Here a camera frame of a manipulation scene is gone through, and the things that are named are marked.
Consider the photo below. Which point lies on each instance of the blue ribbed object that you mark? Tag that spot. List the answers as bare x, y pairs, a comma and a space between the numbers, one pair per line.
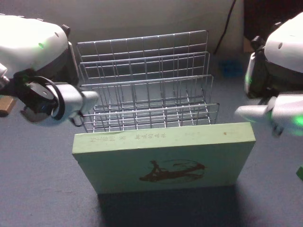
230, 68

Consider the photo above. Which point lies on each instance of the light green box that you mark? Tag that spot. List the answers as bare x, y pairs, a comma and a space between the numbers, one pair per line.
165, 160

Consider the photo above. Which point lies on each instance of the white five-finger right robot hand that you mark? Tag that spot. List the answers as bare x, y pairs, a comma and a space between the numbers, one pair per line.
284, 108

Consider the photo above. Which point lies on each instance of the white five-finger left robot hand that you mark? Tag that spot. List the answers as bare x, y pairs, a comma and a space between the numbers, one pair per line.
71, 99

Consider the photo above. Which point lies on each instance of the tan wooden block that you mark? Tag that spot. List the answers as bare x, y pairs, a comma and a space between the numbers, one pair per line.
6, 106

